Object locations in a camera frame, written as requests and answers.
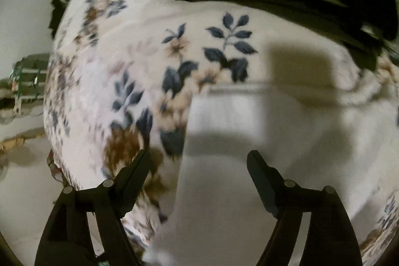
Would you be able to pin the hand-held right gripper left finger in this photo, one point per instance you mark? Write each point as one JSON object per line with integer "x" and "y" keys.
{"x": 136, "y": 175}

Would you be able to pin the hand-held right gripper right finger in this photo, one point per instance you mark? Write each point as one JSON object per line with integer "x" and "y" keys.
{"x": 261, "y": 176}

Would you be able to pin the white small garment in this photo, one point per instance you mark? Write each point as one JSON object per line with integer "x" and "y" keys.
{"x": 265, "y": 175}

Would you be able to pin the floral printed blanket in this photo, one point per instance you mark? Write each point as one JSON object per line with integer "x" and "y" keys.
{"x": 131, "y": 66}

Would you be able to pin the black cloth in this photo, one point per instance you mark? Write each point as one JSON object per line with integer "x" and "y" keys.
{"x": 280, "y": 1}

